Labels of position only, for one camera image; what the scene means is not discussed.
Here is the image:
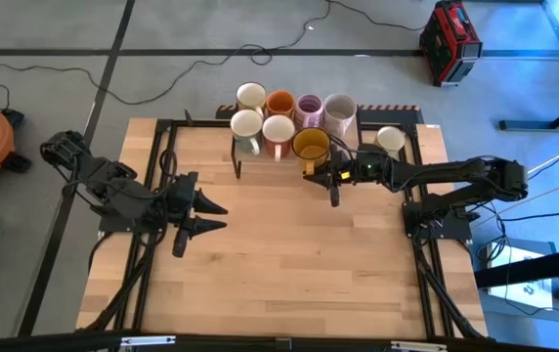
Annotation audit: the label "orange mug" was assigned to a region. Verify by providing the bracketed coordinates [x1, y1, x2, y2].
[265, 90, 297, 118]

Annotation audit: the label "red black tool case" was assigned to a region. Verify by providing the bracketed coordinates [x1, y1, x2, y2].
[418, 0, 484, 88]

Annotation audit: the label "blue metal stand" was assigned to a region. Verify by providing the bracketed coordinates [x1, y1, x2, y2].
[497, 0, 559, 133]

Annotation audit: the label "cream mug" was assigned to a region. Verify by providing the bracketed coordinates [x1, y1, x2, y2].
[374, 125, 407, 160]

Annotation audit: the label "teal mug white handle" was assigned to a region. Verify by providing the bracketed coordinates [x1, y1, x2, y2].
[229, 108, 265, 156]

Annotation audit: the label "hazard striped black bar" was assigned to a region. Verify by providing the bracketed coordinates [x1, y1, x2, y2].
[215, 104, 425, 126]

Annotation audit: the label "black desk frame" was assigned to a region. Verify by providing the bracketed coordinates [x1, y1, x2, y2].
[474, 134, 559, 304]

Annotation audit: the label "black floor cable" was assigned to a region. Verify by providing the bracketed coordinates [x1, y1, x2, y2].
[0, 0, 427, 107]
[454, 185, 559, 319]

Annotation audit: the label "grey floral mug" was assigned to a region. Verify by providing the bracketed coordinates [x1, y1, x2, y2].
[322, 92, 359, 139]

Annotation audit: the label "white box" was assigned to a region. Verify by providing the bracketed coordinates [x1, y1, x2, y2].
[485, 240, 557, 312]

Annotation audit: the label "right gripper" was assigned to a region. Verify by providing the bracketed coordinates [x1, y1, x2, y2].
[302, 143, 393, 207]

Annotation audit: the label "black table edge beam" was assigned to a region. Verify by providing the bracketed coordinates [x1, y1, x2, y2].
[0, 330, 559, 352]

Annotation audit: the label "amber glass mug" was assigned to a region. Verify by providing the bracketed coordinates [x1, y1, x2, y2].
[291, 126, 332, 176]

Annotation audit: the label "lilac ribbed mug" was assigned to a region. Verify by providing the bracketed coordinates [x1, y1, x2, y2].
[295, 93, 325, 129]

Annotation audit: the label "yellow mug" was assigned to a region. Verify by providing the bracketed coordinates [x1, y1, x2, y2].
[234, 81, 268, 114]

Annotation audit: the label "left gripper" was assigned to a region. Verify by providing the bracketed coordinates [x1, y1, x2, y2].
[169, 170, 230, 259]

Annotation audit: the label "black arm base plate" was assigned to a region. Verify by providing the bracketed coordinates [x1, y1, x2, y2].
[98, 214, 166, 241]
[402, 200, 474, 241]

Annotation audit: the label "wooden shelf black legs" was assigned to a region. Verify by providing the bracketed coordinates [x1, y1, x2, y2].
[230, 114, 366, 182]

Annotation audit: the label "white cable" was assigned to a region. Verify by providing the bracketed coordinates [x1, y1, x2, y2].
[526, 151, 559, 178]

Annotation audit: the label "silver bracket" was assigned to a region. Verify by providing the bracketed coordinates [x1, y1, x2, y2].
[120, 334, 177, 348]
[390, 340, 448, 352]

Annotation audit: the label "black aluminium table frame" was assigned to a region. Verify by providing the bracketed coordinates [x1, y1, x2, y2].
[78, 116, 489, 341]

